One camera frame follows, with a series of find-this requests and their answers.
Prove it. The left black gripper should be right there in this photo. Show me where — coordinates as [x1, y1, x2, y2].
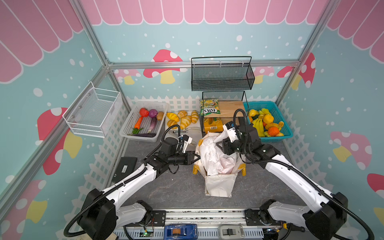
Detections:
[167, 151, 201, 166]

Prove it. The white plastic grocery bag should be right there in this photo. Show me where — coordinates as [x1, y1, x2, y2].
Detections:
[198, 132, 237, 176]

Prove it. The cream canvas tote bag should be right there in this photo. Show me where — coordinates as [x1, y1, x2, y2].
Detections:
[193, 140, 246, 198]

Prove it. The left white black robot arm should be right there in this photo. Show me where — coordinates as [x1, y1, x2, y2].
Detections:
[63, 124, 200, 240]

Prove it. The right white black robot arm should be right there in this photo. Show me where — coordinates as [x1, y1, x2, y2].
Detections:
[217, 109, 375, 240]

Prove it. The toy banana bunch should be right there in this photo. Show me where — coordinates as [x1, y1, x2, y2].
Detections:
[252, 118, 265, 138]

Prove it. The toy croissant front left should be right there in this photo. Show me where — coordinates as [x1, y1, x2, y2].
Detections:
[167, 120, 178, 130]

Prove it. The toy croissant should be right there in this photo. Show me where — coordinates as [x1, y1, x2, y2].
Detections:
[167, 120, 178, 130]
[167, 113, 180, 122]

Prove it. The yellow snack packet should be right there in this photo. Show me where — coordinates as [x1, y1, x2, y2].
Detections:
[204, 118, 224, 133]

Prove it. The toy yellow lemon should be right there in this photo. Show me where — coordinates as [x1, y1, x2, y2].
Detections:
[263, 114, 274, 125]

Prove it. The toy orange fruit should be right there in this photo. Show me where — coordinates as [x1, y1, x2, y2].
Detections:
[268, 126, 280, 137]

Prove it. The toy striped bread loaf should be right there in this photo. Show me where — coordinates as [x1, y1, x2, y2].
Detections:
[180, 116, 192, 130]

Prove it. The white cutting board tray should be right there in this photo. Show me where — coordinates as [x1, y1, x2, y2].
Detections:
[164, 111, 203, 151]

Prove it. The toy croissant back left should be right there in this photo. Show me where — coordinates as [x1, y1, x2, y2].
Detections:
[167, 113, 180, 122]

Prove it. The purple toy eggplant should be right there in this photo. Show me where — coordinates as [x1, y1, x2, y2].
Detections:
[148, 117, 157, 134]

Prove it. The brown toy potato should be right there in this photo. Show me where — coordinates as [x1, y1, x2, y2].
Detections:
[156, 112, 164, 121]

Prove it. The toy bread roll middle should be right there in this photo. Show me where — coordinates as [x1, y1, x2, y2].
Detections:
[177, 110, 188, 119]

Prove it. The green Fox's candy bag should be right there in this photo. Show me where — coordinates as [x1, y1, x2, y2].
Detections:
[200, 99, 221, 116]

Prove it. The toy bread right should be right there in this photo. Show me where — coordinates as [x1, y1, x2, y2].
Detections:
[191, 110, 199, 124]

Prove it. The green toy leaf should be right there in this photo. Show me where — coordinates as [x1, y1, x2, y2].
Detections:
[132, 128, 143, 135]

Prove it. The teal plastic fruit basket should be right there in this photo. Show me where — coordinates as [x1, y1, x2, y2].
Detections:
[244, 102, 293, 143]

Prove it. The purple toy onion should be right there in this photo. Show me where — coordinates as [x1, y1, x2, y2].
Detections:
[149, 109, 158, 118]

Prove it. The orange toy carrot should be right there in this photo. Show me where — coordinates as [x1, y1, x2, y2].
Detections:
[134, 117, 144, 129]

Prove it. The black box on table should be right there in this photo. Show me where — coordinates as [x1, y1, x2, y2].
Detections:
[112, 157, 138, 184]

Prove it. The red toy tomato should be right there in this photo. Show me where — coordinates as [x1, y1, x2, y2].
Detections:
[139, 108, 149, 118]

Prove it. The white plastic vegetable basket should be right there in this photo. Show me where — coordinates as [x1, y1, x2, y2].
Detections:
[119, 101, 170, 143]

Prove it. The black wire wooden shelf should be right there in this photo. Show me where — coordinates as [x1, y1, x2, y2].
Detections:
[201, 91, 248, 134]

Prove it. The black mesh wall basket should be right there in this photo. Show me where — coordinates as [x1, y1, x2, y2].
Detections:
[191, 56, 256, 92]

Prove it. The blue device on rail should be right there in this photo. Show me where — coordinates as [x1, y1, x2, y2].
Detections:
[164, 224, 198, 240]

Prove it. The white wire wall basket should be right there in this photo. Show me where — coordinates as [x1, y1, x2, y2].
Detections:
[63, 82, 123, 138]

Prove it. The grey device on rail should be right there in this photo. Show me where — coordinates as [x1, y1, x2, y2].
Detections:
[219, 225, 245, 240]

